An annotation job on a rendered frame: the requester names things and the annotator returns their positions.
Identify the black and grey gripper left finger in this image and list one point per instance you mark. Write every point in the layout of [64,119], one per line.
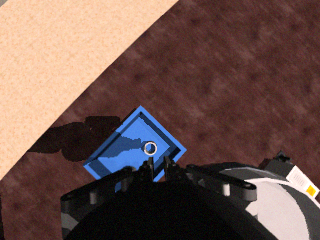
[76,204]

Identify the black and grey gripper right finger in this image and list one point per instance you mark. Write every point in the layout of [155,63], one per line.
[240,191]

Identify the blue open crate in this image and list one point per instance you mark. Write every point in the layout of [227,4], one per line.
[125,147]

